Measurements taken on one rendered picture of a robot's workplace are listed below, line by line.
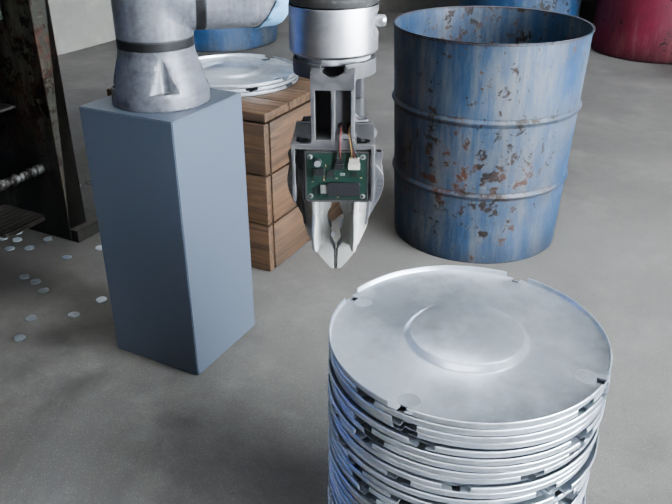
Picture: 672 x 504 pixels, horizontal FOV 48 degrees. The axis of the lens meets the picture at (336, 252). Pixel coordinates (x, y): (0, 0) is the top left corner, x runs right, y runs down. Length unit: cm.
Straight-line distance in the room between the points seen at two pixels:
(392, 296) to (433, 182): 77
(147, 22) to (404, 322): 59
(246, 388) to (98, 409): 24
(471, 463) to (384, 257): 101
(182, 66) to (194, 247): 28
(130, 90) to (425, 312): 58
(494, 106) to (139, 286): 76
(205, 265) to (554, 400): 69
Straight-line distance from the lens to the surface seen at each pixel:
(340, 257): 74
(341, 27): 61
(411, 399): 71
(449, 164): 158
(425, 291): 87
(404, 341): 78
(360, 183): 64
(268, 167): 152
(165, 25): 115
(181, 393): 129
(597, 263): 174
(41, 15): 170
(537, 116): 156
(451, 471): 72
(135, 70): 117
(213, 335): 132
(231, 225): 128
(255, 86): 159
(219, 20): 117
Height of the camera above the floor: 78
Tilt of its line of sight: 28 degrees down
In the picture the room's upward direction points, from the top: straight up
